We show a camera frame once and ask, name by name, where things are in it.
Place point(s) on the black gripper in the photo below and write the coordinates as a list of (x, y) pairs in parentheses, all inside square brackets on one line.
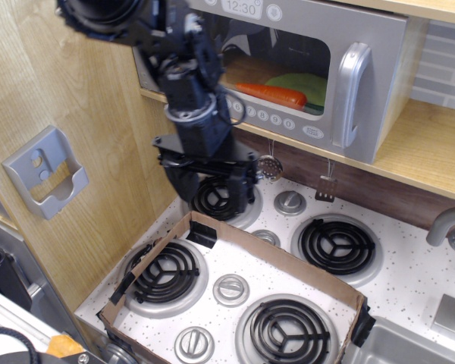
[(204, 144)]

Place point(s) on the silver toy microwave door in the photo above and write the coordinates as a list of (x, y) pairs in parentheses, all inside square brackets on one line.
[(320, 72)]

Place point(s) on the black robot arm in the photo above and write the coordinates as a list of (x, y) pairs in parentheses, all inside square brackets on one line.
[(179, 56)]

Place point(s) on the back left black burner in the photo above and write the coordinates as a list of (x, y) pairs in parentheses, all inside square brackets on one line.
[(213, 199)]

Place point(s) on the black burner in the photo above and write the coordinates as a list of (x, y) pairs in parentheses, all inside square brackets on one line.
[(340, 247), (171, 275), (287, 331), (213, 199)]

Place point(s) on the hanging silver strainer spoon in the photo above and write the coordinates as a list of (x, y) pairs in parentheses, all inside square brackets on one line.
[(268, 165)]

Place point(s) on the middle silver stove knob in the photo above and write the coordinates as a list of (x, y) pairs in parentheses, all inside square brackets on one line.
[(268, 237)]

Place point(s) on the silver stove knob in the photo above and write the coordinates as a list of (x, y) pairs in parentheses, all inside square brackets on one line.
[(194, 345), (268, 237), (290, 203)]

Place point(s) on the back silver stove knob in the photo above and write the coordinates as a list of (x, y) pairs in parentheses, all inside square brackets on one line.
[(290, 203)]

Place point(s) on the front left black burner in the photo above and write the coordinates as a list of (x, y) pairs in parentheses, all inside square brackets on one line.
[(171, 275)]

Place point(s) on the orange toy carrot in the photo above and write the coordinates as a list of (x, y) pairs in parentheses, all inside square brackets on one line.
[(279, 95)]

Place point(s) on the centre front silver knob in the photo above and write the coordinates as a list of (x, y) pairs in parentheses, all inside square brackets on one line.
[(231, 290)]

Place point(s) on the hanging silver spatula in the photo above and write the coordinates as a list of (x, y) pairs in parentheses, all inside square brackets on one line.
[(327, 184)]

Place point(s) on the green toy plate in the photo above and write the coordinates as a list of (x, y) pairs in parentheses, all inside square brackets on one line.
[(314, 87)]

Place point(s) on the back right black burner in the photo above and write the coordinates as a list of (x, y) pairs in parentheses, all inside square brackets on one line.
[(340, 247)]

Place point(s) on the front silver stove knob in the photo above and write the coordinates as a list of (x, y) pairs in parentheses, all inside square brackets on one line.
[(194, 345)]

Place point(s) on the front right black burner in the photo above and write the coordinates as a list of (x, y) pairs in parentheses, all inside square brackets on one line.
[(287, 331)]

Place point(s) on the silver oven knob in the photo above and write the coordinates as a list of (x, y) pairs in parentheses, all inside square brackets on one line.
[(116, 355)]

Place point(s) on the orange tag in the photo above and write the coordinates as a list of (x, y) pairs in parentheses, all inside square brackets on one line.
[(62, 345)]

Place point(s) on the silver sink basin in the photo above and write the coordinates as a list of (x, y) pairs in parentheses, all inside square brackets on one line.
[(391, 343)]

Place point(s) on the silver sink faucet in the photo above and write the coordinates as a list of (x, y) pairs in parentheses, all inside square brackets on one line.
[(443, 228)]

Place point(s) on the grey wall phone holder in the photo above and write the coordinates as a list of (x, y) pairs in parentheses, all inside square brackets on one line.
[(36, 161)]

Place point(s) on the brown cardboard frame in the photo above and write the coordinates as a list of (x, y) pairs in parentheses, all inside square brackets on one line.
[(149, 331)]

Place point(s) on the silver faucet handle block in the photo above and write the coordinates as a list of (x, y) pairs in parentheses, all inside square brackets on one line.
[(444, 321)]

